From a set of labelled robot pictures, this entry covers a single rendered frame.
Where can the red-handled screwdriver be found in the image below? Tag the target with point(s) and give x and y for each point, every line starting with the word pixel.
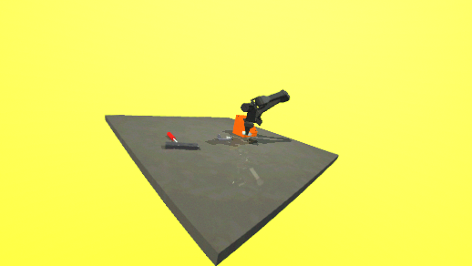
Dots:
pixel 171 136

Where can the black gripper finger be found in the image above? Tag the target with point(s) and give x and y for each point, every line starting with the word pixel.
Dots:
pixel 247 130

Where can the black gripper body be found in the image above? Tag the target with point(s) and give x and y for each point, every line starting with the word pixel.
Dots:
pixel 249 118

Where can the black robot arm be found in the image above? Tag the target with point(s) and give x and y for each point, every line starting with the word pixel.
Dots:
pixel 264 103

